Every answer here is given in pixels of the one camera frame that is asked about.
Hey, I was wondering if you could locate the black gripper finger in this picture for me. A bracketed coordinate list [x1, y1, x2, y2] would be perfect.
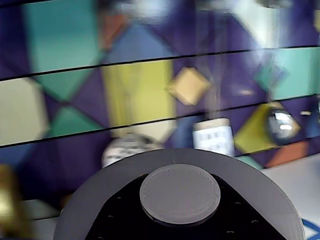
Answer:
[84, 172, 176, 240]
[174, 174, 289, 240]

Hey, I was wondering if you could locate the silver toy ladle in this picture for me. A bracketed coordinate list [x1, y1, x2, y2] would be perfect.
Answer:
[266, 104, 298, 145]

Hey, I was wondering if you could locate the silver slotted toy spatula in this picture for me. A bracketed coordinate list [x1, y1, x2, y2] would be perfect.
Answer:
[191, 59, 236, 158]

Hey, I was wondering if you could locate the silver toy strainer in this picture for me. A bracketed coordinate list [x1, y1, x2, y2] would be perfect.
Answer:
[101, 133, 165, 169]

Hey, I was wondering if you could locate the gold toy faucet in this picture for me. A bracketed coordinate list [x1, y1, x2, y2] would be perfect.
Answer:
[0, 163, 34, 240]

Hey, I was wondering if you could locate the light blue toy kitchen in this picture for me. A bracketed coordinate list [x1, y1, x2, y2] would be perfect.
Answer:
[0, 0, 320, 240]

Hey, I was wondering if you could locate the gray round pot lid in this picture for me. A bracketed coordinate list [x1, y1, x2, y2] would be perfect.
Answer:
[53, 148, 305, 240]

